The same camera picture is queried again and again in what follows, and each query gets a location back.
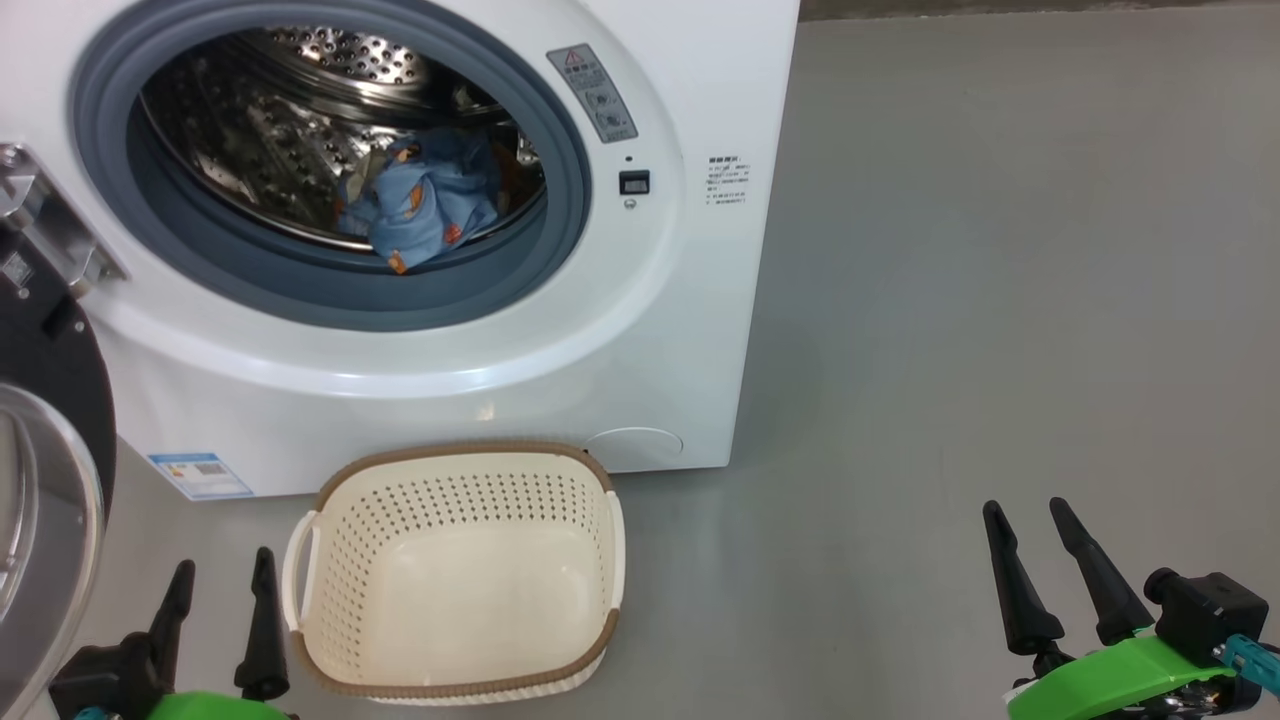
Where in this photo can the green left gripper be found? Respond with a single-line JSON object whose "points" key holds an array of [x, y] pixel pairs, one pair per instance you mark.
{"points": [[220, 708]]}

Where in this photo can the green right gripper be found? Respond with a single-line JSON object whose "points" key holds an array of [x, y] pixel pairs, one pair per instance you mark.
{"points": [[1110, 680]]}

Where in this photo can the black round glass washer door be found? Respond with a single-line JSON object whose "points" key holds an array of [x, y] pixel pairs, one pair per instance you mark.
{"points": [[50, 400]]}

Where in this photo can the blue printed garment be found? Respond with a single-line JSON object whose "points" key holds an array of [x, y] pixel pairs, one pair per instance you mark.
{"points": [[430, 210]]}

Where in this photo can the metal door hinge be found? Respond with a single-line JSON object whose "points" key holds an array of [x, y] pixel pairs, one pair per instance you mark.
{"points": [[50, 220]]}

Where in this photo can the white front-load washing machine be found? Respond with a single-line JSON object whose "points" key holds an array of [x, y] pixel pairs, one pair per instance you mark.
{"points": [[650, 320]]}

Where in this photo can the stainless steel washing machine drum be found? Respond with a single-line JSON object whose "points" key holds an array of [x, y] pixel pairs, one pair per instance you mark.
{"points": [[240, 130]]}

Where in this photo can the black door lock socket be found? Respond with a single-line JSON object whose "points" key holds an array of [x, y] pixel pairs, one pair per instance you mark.
{"points": [[634, 182]]}

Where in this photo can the blue energy label sticker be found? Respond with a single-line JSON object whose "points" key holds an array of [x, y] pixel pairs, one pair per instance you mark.
{"points": [[200, 476]]}

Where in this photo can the cream perforated laundry basket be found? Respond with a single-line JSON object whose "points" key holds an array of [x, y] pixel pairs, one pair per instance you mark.
{"points": [[450, 600]]}

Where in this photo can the round white filter cover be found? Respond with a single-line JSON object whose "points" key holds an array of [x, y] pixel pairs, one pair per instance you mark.
{"points": [[635, 448]]}

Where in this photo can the small text sticker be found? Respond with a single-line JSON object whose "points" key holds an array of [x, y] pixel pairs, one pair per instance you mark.
{"points": [[728, 180]]}

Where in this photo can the grey warning sticker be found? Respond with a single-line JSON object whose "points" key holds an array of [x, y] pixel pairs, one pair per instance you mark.
{"points": [[594, 92]]}

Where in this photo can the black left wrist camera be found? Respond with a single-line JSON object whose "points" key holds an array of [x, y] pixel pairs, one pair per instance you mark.
{"points": [[100, 680]]}

